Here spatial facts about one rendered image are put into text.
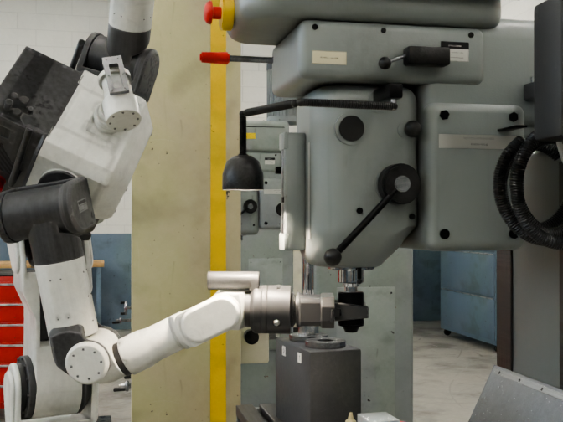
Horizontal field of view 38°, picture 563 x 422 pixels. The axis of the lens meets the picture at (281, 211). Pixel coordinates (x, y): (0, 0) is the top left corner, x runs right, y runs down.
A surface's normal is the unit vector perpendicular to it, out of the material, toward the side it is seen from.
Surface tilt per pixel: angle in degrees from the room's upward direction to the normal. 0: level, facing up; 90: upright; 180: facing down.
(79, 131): 57
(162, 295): 90
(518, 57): 90
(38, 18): 90
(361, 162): 90
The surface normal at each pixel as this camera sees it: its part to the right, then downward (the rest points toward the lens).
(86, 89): 0.43, -0.55
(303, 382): -0.94, 0.00
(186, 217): 0.22, -0.01
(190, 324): -0.04, 0.04
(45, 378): 0.51, -0.17
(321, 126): -0.62, 0.00
